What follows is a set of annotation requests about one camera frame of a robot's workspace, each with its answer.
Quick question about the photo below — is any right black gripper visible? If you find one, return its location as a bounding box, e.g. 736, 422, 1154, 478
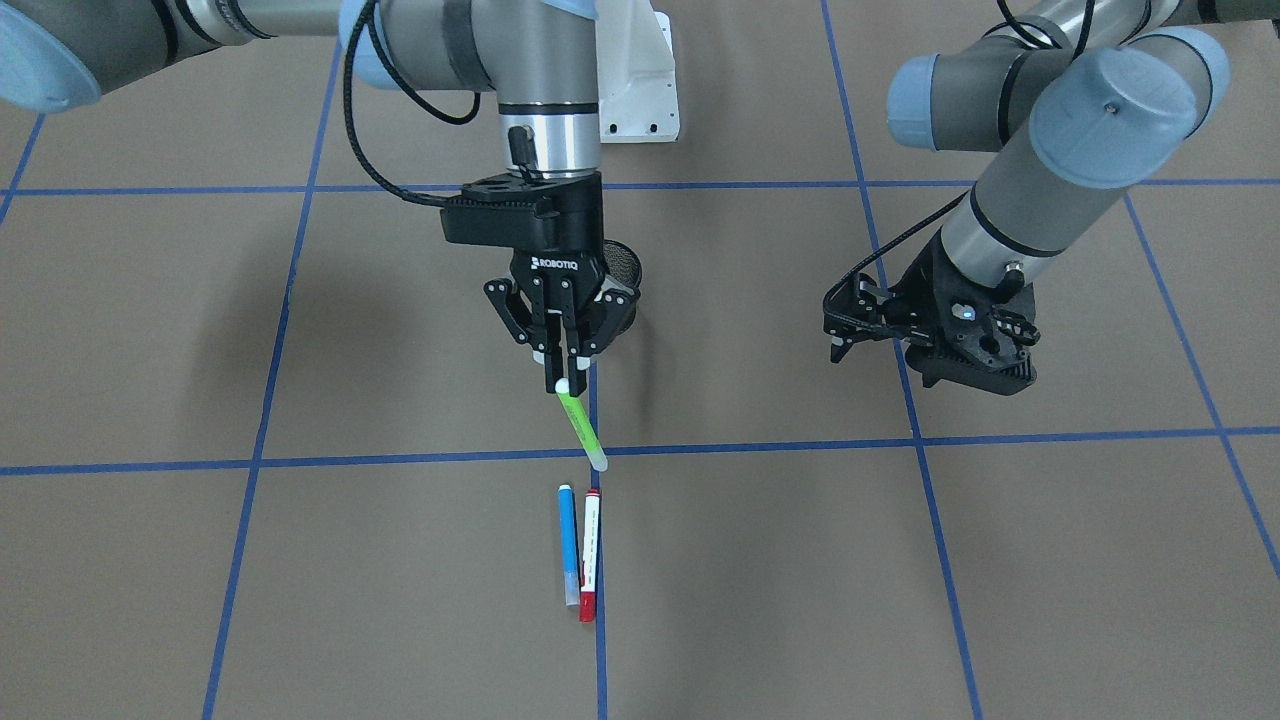
484, 240, 634, 395

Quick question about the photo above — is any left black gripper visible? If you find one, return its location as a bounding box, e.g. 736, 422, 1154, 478
822, 232, 1011, 363

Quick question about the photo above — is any green highlighter pen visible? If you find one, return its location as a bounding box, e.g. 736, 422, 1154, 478
554, 378, 609, 473

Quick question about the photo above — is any blue highlighter pen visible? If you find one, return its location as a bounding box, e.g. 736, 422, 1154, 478
556, 484, 581, 609

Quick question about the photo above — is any red whiteboard marker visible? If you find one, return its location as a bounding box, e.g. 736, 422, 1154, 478
579, 488, 602, 624

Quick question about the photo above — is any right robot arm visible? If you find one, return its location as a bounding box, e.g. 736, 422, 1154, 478
3, 1, 640, 397

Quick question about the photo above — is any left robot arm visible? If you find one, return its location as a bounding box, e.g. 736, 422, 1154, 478
823, 1, 1277, 372

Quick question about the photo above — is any black mesh pen cup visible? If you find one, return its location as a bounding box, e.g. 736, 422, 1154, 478
603, 240, 643, 334

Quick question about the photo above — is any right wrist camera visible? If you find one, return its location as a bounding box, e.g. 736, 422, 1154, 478
442, 172, 604, 254

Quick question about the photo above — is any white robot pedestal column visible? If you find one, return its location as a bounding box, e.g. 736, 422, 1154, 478
595, 1, 681, 143

